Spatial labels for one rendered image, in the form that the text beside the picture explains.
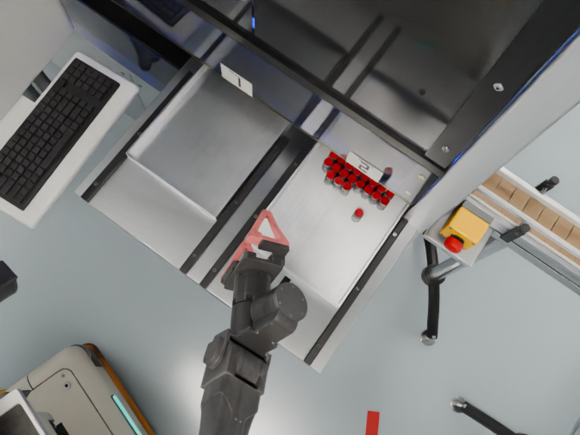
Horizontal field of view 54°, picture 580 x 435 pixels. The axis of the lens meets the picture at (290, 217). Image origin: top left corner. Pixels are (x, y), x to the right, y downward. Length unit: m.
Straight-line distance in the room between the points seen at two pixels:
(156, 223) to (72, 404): 0.81
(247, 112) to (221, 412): 0.85
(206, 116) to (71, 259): 1.07
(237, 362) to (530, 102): 0.51
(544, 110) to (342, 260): 0.66
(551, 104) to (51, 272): 1.91
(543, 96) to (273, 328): 0.45
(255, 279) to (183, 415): 1.37
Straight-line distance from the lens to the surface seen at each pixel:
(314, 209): 1.34
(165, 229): 1.34
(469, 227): 1.25
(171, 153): 1.39
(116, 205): 1.38
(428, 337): 2.19
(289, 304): 0.78
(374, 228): 1.35
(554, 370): 2.43
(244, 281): 0.86
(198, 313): 2.19
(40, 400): 2.00
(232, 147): 1.38
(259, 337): 0.80
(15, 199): 1.51
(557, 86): 0.76
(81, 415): 1.97
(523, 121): 0.84
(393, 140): 1.07
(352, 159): 1.24
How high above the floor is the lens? 2.16
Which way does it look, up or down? 75 degrees down
